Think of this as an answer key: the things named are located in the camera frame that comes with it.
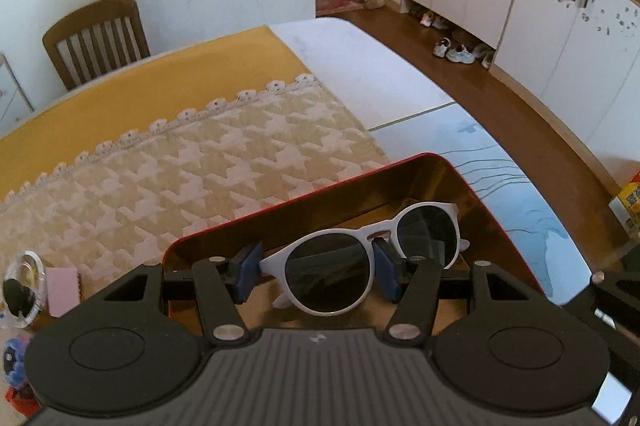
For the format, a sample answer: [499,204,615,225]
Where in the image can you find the white round sunglasses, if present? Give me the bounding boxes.
[259,202,470,317]

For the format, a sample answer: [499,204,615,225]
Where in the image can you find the red metal tin box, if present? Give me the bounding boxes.
[162,153,544,330]

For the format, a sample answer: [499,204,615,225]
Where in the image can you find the pink rectangular pad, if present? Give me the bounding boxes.
[46,267,81,318]

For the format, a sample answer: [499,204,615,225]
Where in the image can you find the round tape roll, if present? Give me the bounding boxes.
[1,251,47,330]

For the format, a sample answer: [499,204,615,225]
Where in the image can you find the purple blue plush toy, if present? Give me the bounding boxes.
[2,336,30,390]

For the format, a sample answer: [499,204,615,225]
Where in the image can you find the red snack packet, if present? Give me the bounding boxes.
[4,387,41,418]

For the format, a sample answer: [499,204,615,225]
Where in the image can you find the yellow table runner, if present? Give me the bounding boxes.
[1,27,308,194]

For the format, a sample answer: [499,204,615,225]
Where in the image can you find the white sneakers on floor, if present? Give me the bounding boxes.
[420,10,495,69]

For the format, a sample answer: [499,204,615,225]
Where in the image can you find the white side drawer cabinet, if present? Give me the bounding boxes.
[0,56,34,137]

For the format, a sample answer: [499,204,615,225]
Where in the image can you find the brown wooden chair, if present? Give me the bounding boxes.
[42,0,151,92]

